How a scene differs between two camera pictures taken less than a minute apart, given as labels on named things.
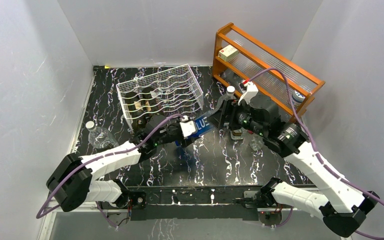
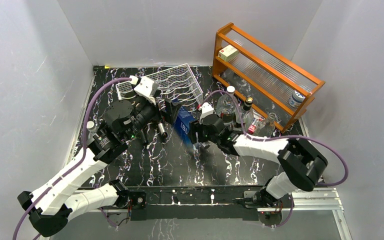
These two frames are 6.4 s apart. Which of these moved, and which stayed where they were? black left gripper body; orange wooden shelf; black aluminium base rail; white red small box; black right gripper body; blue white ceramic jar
Moved: black right gripper body; black left gripper body
Stayed: white red small box; orange wooden shelf; black aluminium base rail; blue white ceramic jar
